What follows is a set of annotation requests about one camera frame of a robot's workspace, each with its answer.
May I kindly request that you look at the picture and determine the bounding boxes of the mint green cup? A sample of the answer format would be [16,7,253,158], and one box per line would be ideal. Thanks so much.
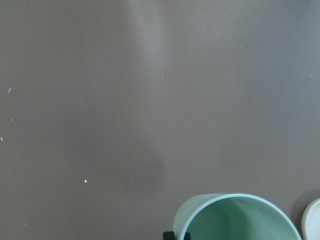
[173,193,301,240]

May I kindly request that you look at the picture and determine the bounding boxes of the cream plastic tray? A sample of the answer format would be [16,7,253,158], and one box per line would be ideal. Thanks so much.
[301,198,320,240]

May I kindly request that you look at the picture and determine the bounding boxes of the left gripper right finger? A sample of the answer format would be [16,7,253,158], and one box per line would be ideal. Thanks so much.
[184,232,191,240]

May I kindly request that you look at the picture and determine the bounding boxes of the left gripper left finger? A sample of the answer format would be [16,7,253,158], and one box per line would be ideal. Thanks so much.
[162,231,175,240]

